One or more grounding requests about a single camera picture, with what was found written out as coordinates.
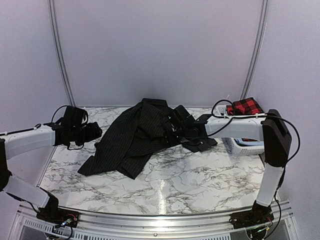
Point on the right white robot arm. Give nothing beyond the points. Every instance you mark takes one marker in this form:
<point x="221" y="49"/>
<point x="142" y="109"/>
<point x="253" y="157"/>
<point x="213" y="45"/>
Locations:
<point x="269" y="128"/>

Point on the right aluminium frame post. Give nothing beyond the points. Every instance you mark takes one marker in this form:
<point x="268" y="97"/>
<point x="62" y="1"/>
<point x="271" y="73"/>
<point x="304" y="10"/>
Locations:
<point x="260" y="34"/>

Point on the white plastic laundry basket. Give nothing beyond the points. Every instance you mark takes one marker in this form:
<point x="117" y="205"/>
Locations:
<point x="237" y="150"/>

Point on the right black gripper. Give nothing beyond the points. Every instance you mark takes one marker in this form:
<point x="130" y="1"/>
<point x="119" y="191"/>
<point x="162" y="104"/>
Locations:
<point x="170" y="140"/>

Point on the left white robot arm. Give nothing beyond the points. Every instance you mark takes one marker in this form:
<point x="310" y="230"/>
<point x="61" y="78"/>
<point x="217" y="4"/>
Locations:
<point x="72" y="127"/>

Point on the black pinstriped long sleeve shirt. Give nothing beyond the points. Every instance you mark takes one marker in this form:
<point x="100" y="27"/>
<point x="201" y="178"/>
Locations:
<point x="130" y="141"/>

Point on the aluminium frame post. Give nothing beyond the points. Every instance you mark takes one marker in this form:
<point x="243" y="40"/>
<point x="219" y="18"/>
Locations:
<point x="260" y="34"/>
<point x="59" y="51"/>

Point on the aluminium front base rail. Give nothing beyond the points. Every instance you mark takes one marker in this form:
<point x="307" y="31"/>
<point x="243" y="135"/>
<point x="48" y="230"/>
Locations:
<point x="110" y="226"/>

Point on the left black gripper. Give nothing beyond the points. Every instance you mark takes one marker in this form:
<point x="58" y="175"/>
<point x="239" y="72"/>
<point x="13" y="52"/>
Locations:
<point x="93" y="133"/>

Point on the light blue shirt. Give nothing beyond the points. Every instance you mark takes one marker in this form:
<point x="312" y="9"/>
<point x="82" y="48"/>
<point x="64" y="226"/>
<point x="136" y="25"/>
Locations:
<point x="245" y="142"/>

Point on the red black plaid shirt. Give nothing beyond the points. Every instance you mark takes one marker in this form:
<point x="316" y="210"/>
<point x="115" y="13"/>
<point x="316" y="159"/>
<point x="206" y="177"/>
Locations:
<point x="244" y="107"/>

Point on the left aluminium frame post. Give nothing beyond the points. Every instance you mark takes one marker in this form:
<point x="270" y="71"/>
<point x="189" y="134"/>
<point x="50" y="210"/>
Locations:
<point x="59" y="51"/>

